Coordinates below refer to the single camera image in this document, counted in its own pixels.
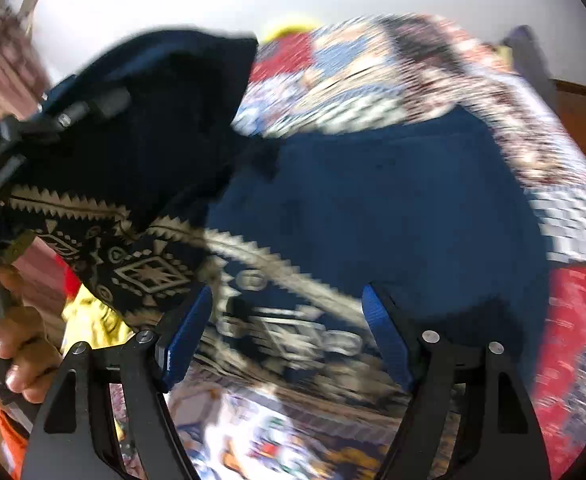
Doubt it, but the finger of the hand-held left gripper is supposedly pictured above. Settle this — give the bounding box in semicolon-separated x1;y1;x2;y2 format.
20;87;131;136

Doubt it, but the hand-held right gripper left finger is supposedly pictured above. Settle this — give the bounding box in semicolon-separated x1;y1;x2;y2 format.
20;282;214;480

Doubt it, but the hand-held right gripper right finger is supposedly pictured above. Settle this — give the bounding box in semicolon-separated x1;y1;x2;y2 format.
362;282;554;480

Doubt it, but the navy patterned sweater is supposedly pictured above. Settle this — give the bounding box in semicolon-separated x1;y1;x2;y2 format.
0;30;554;411

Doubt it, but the person's left hand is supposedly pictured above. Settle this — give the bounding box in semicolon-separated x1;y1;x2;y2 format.
0;266;66;404

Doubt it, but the striped curtain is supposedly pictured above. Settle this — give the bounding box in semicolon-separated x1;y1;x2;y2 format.
0;12;51;128

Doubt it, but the orange cloth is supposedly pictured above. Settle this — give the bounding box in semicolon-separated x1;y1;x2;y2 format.
0;407;30;479

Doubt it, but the patchwork printed blanket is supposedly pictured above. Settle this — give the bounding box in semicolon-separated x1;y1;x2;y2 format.
168;12;586;480

